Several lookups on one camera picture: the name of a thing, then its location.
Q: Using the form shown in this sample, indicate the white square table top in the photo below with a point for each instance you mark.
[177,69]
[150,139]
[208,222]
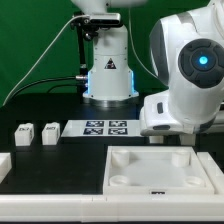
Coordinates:
[144,170]

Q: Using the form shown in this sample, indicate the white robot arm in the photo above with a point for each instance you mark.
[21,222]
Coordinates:
[187,54]

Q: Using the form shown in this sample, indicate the white sheet with tags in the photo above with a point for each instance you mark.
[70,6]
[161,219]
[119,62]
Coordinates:
[102,128]

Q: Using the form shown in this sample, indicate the white front fence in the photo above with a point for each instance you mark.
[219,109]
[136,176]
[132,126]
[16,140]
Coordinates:
[99,208]

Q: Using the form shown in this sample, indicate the white left fence piece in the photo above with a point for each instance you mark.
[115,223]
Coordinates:
[5,165]

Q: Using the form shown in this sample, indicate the black camera stand pole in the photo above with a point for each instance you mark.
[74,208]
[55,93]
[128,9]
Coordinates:
[83,67]

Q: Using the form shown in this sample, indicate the black camera on stand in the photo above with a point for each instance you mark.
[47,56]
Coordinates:
[101,20]

